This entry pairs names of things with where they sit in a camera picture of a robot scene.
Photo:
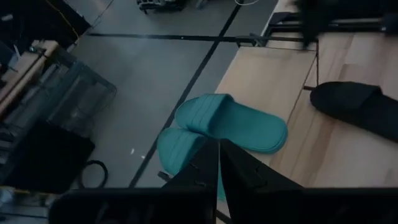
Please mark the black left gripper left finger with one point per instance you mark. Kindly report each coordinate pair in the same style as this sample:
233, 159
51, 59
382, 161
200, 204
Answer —
199, 174

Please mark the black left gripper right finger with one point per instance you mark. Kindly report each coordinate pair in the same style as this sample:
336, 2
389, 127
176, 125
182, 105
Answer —
245, 174

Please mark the teal green slide sandal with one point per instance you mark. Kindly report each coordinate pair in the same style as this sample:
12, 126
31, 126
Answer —
177, 149
236, 124

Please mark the wooden shelf with black frame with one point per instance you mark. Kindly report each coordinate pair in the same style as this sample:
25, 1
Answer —
267, 81

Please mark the black slide sandal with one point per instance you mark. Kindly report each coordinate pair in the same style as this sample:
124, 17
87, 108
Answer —
351, 102

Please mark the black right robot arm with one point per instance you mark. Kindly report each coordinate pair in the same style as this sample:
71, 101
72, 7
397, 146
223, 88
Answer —
311, 18

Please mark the clear plastic bin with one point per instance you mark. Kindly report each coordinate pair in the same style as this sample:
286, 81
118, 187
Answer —
81, 93

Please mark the black box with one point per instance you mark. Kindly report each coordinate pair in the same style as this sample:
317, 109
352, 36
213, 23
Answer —
46, 155

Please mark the wooden planks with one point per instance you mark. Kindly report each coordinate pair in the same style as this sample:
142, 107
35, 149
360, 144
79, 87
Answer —
28, 71

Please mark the black metal rig frame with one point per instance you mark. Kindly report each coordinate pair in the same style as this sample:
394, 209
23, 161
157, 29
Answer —
280, 39

